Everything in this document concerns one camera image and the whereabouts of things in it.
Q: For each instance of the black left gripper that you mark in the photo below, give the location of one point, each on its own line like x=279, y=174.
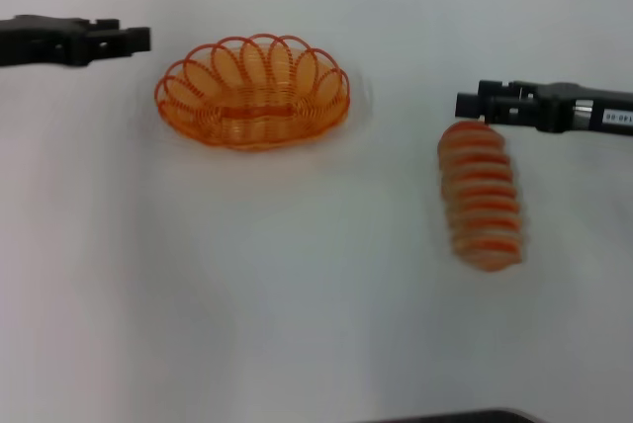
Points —
x=39, y=42

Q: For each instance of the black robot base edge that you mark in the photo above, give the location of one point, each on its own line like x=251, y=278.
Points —
x=445, y=416

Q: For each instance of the long striped bread loaf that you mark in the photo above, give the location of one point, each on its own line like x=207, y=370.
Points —
x=479, y=195

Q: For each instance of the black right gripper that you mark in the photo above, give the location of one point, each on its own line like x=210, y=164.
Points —
x=559, y=109

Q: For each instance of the orange woven plastic basket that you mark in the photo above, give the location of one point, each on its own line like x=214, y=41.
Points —
x=252, y=97

